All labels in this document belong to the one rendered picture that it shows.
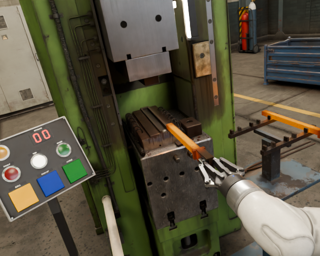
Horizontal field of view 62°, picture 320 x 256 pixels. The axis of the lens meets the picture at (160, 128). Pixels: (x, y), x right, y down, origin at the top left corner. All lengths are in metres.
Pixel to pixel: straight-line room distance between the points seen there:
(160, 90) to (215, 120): 0.43
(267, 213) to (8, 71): 6.03
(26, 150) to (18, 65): 5.27
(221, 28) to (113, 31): 0.60
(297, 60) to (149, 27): 3.94
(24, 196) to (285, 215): 0.84
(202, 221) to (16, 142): 1.05
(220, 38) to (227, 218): 1.20
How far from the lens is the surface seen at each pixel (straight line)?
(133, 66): 1.18
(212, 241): 1.76
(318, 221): 0.73
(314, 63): 4.80
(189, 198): 1.47
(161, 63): 1.21
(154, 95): 1.74
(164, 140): 1.32
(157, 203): 1.42
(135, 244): 1.83
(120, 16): 1.16
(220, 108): 1.57
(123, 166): 1.49
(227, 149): 1.70
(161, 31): 1.20
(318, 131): 1.29
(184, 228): 1.59
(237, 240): 2.07
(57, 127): 1.15
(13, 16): 6.33
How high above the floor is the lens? 1.53
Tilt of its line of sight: 23 degrees down
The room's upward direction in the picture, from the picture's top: 10 degrees counter-clockwise
